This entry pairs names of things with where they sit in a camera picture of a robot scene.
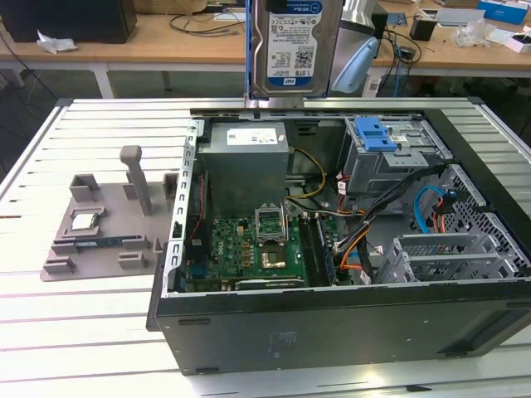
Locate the black power adapter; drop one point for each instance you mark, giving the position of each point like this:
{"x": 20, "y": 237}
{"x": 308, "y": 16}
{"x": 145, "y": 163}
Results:
{"x": 406, "y": 54}

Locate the white box with black inside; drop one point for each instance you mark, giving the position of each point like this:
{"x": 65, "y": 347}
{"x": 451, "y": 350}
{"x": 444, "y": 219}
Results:
{"x": 518, "y": 43}

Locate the CPU socket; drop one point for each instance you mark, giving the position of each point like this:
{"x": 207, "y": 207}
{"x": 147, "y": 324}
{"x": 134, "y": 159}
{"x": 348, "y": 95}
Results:
{"x": 274, "y": 259}

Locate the blue plastic drive latch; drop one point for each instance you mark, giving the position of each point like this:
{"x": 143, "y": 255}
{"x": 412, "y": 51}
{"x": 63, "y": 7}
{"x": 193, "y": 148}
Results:
{"x": 375, "y": 134}

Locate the grey parts rack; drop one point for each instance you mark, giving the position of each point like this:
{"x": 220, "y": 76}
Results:
{"x": 108, "y": 224}

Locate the dark RAM stick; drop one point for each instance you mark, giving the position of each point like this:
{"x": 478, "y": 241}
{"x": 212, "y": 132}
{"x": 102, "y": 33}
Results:
{"x": 103, "y": 242}

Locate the small black box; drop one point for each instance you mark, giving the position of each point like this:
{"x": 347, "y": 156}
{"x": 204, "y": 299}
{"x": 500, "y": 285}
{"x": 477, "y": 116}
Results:
{"x": 423, "y": 28}

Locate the black graphics card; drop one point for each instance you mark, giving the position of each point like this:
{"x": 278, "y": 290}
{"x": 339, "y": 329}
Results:
{"x": 269, "y": 283}

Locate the wooden workbench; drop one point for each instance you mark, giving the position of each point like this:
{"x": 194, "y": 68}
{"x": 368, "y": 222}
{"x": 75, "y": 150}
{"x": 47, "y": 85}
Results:
{"x": 456, "y": 56}
{"x": 124, "y": 49}

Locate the blue cardboard box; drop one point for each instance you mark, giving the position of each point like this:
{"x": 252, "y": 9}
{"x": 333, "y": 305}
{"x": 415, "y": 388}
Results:
{"x": 504, "y": 10}

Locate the black PC case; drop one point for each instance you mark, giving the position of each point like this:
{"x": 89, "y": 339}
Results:
{"x": 332, "y": 331}

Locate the silver CPU chip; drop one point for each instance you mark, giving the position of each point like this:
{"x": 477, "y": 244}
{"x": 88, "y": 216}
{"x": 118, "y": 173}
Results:
{"x": 85, "y": 222}

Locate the grey metal drive cage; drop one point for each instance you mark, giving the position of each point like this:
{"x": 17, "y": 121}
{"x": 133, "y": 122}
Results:
{"x": 373, "y": 170}

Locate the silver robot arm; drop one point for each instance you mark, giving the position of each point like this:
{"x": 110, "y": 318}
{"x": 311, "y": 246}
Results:
{"x": 357, "y": 62}

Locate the grey flat device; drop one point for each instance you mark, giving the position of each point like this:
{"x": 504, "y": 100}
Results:
{"x": 460, "y": 16}

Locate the green motherboard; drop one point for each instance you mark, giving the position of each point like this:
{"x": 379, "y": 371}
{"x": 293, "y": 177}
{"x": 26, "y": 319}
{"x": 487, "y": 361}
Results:
{"x": 232, "y": 248}

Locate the crumpled white paper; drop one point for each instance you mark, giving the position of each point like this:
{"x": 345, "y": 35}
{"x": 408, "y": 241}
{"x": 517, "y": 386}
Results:
{"x": 56, "y": 41}

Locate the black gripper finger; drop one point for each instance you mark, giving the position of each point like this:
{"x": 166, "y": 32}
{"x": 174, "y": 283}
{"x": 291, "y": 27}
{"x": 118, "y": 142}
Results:
{"x": 277, "y": 5}

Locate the hard disk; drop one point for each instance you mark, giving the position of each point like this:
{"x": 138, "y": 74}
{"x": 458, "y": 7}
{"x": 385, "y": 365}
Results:
{"x": 290, "y": 49}

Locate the black desktop box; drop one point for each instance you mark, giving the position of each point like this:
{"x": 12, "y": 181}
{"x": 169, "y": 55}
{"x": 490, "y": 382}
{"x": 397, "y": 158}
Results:
{"x": 381, "y": 22}

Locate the grey power supply unit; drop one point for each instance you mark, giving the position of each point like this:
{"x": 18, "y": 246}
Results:
{"x": 245, "y": 174}

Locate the black RAM slot bank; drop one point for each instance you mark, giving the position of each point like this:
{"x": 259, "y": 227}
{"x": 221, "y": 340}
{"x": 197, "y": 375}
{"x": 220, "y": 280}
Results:
{"x": 311, "y": 248}

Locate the clear plastic bag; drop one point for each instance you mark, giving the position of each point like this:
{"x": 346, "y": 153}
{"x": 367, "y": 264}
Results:
{"x": 473, "y": 33}

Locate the grey metal disk bay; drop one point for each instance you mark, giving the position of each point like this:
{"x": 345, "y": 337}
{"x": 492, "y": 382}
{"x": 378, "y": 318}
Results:
{"x": 439, "y": 244}

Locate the large black box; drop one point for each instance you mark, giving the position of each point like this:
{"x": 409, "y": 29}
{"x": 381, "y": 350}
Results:
{"x": 83, "y": 20}

